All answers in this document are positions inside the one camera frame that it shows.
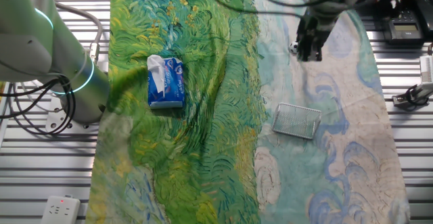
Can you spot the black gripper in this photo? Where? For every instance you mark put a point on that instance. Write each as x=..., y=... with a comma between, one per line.
x=314, y=27

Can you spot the black and white soccer ball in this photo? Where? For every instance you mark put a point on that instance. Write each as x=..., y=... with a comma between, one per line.
x=293, y=47

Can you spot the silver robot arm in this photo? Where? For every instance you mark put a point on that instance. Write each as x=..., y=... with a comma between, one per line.
x=34, y=31

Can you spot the painted landscape tablecloth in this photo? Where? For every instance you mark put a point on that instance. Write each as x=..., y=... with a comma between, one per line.
x=220, y=132

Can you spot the blue tissue pack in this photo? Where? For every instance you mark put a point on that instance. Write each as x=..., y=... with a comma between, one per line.
x=165, y=82

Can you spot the white power strip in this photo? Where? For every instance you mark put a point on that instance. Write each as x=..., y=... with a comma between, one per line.
x=61, y=210

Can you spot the grey camera on mount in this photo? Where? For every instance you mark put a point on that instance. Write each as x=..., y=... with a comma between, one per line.
x=411, y=97

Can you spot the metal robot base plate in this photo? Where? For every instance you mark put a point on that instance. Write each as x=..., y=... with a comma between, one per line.
x=55, y=117

